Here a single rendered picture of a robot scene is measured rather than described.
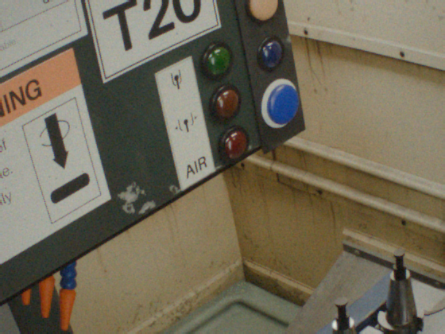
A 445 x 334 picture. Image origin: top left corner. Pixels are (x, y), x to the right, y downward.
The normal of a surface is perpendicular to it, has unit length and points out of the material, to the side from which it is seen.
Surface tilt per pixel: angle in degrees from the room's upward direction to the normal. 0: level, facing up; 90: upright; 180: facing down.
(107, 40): 90
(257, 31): 90
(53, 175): 90
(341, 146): 90
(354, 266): 25
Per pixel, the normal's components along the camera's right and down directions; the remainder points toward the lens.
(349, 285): -0.46, -0.61
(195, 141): 0.67, 0.25
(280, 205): -0.73, 0.44
